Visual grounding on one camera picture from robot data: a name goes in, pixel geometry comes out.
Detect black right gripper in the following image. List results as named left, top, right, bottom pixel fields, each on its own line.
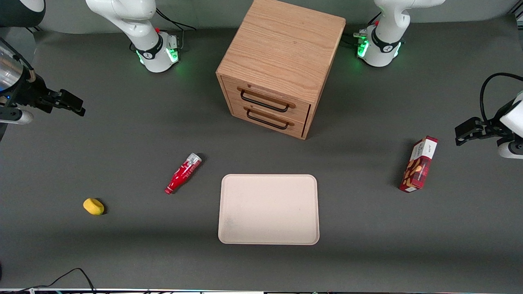
left=8, top=77, right=86, bottom=117

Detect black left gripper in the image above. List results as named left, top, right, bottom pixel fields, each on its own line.
left=455, top=102, right=514, bottom=147

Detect red coke bottle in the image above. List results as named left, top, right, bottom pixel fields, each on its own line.
left=164, top=153, right=202, bottom=195

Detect beige rectangular tray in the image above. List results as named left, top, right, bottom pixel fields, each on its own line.
left=218, top=174, right=320, bottom=245

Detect red snack box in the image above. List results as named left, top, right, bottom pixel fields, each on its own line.
left=399, top=136, right=438, bottom=193

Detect yellow lemon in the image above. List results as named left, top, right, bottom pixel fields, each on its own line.
left=83, top=198, right=105, bottom=216

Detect wooden two-drawer cabinet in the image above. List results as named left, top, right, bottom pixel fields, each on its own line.
left=216, top=0, right=347, bottom=140

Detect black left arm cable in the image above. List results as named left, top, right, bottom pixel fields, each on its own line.
left=480, top=73, right=523, bottom=122

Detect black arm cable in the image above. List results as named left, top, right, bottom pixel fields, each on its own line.
left=480, top=73, right=523, bottom=122
left=0, top=38, right=36, bottom=82

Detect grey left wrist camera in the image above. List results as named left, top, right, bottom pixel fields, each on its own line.
left=497, top=138, right=523, bottom=160

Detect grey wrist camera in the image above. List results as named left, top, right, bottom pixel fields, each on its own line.
left=0, top=107, right=34, bottom=125
left=497, top=138, right=523, bottom=160

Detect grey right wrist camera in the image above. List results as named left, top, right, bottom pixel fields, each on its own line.
left=0, top=107, right=34, bottom=125

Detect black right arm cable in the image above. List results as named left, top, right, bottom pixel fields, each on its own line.
left=0, top=38, right=36, bottom=82

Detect black right base cable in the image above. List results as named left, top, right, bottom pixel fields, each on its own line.
left=155, top=8, right=197, bottom=50

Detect black left base cables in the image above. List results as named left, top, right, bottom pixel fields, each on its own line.
left=342, top=12, right=382, bottom=48

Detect thin black floor cable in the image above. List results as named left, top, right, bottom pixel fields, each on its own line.
left=0, top=268, right=96, bottom=294

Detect black drawer handle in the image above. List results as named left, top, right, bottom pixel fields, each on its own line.
left=237, top=87, right=296, bottom=113
left=244, top=105, right=295, bottom=130

